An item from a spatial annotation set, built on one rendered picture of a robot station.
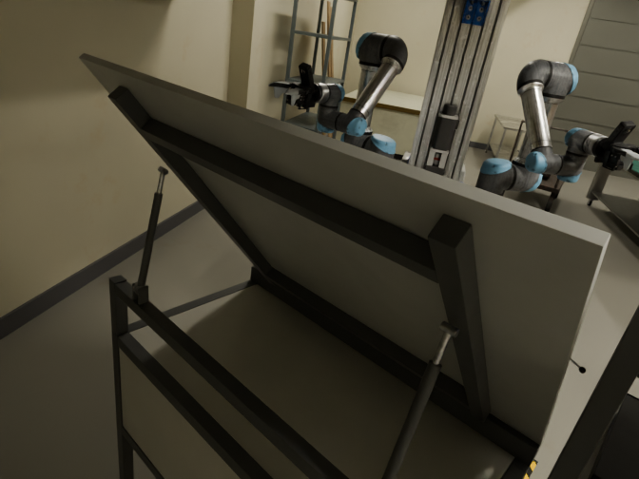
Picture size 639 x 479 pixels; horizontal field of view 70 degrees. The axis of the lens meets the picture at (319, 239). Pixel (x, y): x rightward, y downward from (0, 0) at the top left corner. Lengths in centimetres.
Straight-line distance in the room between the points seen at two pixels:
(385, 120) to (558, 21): 412
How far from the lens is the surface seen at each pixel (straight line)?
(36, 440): 248
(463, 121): 220
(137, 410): 171
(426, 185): 57
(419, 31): 1025
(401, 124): 775
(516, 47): 1030
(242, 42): 468
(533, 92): 199
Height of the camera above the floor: 179
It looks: 25 degrees down
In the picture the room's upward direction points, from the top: 9 degrees clockwise
